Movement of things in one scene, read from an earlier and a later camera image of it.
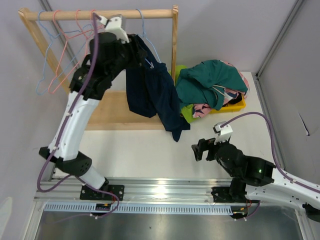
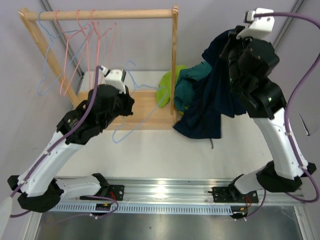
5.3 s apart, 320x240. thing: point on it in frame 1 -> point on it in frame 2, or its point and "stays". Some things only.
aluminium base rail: x=134 y=190 stays
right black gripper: x=203 y=145 -> x=233 y=41
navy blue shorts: x=151 y=92 -> x=213 y=96
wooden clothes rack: x=111 y=112 stays
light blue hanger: x=144 y=34 -> x=114 y=140
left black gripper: x=138 y=54 -> x=128 y=101
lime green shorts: x=187 y=110 -> x=163 y=92
